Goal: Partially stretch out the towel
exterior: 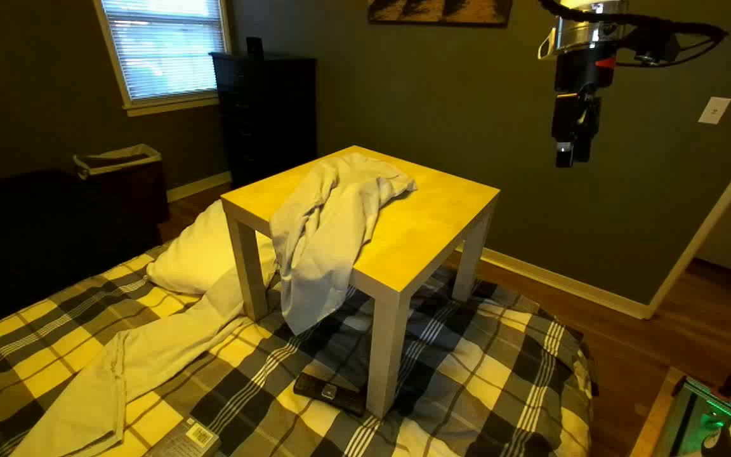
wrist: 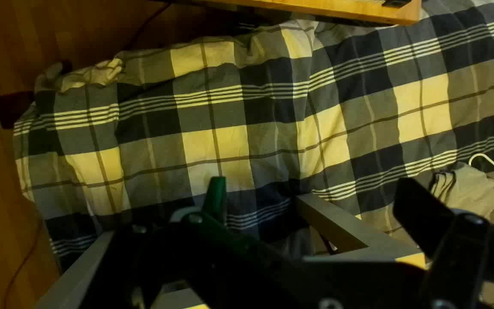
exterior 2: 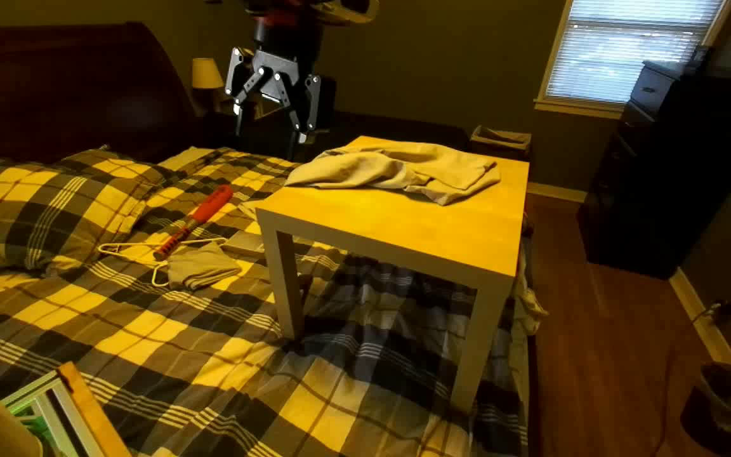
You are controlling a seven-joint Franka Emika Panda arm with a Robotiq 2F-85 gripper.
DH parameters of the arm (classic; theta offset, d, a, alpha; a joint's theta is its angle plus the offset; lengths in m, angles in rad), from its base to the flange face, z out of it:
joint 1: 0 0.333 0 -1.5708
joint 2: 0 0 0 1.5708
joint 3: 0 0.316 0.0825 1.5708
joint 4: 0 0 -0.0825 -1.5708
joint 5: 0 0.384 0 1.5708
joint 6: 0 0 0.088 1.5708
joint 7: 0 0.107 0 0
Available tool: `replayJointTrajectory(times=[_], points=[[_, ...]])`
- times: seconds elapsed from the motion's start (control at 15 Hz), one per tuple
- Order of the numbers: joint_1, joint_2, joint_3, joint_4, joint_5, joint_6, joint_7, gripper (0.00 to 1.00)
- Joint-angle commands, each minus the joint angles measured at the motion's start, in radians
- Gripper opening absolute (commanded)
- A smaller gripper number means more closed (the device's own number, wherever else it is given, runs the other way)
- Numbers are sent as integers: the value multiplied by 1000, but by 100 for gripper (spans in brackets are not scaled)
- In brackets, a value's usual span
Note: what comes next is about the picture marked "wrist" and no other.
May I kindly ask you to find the grey metal bracket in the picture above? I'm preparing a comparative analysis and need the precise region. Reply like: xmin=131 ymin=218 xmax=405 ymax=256
xmin=295 ymin=194 xmax=426 ymax=268

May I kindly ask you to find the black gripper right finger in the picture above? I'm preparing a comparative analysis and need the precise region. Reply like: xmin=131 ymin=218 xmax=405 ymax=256
xmin=393 ymin=178 xmax=494 ymax=299

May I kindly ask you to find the light wood side table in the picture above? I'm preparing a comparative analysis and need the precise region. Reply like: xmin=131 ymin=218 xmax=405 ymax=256
xmin=204 ymin=0 xmax=422 ymax=26

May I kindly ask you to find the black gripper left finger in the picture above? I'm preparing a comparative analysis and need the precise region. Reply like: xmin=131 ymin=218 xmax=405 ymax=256
xmin=203 ymin=177 xmax=227 ymax=223

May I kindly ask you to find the plaid checkered bed blanket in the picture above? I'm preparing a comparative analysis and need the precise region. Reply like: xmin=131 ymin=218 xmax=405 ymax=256
xmin=14 ymin=0 xmax=494 ymax=264

